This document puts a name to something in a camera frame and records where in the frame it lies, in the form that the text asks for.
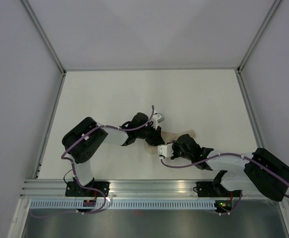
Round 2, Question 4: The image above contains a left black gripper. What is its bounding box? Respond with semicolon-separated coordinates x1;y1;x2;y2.
136;122;164;147

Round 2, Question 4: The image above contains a beige cloth napkin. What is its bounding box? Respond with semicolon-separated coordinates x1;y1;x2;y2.
144;129;196;155

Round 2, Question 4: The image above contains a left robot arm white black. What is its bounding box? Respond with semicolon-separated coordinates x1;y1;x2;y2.
61;112;164;198

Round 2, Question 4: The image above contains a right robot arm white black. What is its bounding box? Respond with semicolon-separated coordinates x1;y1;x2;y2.
171;134;289;202

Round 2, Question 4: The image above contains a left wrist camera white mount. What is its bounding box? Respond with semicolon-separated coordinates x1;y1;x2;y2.
151;113;164;130

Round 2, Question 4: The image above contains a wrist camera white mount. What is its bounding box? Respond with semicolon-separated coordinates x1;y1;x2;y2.
151;113;164;130
157;143;174;160

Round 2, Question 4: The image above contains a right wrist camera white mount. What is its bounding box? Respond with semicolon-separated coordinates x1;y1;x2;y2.
157;143;174;160

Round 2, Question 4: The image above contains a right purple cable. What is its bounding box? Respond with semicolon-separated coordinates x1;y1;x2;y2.
160;152;289;211

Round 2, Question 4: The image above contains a purple cable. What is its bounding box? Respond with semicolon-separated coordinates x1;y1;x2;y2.
30;105;160;219
160;152;289;211

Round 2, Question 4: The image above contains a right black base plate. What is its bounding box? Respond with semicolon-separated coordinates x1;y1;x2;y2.
193;181;241;198

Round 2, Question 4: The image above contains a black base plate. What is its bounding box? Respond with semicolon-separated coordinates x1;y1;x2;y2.
65;181;110;197
193;181;241;198

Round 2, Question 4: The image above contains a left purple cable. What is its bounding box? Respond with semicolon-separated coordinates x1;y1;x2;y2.
30;105;160;219

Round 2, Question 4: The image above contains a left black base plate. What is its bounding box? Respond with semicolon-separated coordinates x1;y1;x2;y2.
65;181;110;197

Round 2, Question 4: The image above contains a white slotted cable duct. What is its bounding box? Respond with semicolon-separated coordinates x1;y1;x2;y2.
30;199;216;210

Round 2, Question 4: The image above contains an aluminium front rail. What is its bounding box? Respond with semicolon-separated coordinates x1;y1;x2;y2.
19;179;218;200

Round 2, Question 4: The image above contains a right aluminium frame post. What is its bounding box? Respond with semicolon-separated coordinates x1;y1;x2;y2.
235;0;283;74

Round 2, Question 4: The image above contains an aluminium frame post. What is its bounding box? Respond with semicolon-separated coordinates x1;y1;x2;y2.
235;0;283;74
20;0;66;75

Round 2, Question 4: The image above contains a left aluminium frame post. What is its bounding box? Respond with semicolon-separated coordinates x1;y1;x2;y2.
20;0;66;75

